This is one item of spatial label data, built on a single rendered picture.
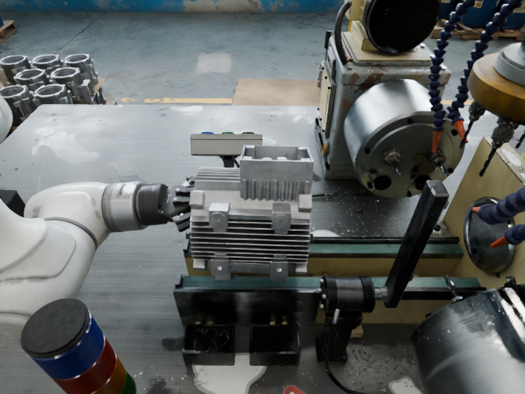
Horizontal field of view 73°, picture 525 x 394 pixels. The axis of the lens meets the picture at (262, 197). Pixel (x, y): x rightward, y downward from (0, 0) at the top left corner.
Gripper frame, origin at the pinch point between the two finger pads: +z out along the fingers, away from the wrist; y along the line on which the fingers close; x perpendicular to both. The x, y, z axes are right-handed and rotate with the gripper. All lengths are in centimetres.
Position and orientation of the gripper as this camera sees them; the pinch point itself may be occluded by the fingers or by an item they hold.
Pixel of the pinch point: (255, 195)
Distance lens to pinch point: 62.9
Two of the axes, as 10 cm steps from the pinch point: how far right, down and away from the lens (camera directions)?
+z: 9.9, -0.8, -0.8
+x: 1.2, 7.4, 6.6
